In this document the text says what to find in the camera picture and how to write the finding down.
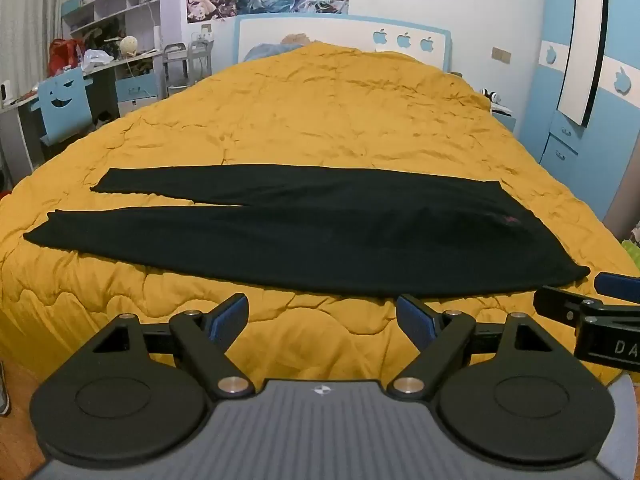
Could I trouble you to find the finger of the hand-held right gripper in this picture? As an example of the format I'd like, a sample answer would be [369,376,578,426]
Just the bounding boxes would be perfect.
[533,286,588,332]
[595,272,640,304]

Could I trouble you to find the grey trolley cart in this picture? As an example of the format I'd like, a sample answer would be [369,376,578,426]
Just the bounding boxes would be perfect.
[162,40,215,97]

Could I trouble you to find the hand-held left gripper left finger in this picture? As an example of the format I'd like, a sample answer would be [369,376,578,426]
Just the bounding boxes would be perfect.
[92,292,253,401]

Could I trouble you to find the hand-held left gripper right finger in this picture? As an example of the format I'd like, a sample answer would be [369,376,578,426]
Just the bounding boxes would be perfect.
[390,294,551,402]

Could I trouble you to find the grey shoe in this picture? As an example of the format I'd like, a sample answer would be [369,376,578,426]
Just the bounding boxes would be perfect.
[0,360,12,417]

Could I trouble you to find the red bag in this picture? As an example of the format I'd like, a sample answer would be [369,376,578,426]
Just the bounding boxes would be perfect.
[48,38,87,79]

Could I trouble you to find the blue drawer cabinet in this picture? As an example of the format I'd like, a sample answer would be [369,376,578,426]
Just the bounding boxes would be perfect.
[114,72,160,117]

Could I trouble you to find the white and blue headboard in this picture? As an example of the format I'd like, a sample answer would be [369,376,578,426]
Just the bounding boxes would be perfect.
[234,12,453,73]

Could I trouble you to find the pink toned wall poster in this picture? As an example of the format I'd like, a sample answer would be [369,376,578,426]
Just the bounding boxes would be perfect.
[186,0,239,25]

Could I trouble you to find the blue pillow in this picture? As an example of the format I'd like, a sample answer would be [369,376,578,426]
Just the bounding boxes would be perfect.
[240,34,307,63]

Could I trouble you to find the white wall shelf unit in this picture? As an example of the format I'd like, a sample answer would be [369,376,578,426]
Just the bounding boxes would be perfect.
[60,0,165,58]

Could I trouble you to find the grey desk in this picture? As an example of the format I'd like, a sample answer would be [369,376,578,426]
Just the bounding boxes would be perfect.
[0,49,168,173]

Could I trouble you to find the black pants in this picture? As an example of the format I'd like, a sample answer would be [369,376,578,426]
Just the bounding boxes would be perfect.
[22,162,592,297]

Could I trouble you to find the white panel with black frame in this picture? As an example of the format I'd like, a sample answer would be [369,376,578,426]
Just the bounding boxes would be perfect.
[556,0,611,128]

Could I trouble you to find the pale curtain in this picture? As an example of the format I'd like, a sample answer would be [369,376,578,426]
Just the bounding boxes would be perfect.
[0,0,65,92]

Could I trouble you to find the yellow quilted blanket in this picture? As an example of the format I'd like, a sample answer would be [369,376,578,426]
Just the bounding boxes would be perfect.
[0,42,640,386]

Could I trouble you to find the white plastic bag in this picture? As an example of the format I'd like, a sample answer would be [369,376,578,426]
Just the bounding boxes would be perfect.
[81,49,117,73]

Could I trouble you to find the blue nightstand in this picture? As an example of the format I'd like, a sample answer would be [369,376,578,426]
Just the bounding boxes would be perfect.
[487,104,519,135]

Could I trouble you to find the blue chair with face cutout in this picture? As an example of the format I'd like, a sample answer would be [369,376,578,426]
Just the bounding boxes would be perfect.
[29,67,95,162]

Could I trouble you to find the blue and white wardrobe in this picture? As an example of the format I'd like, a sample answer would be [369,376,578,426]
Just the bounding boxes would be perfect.
[517,0,640,241]

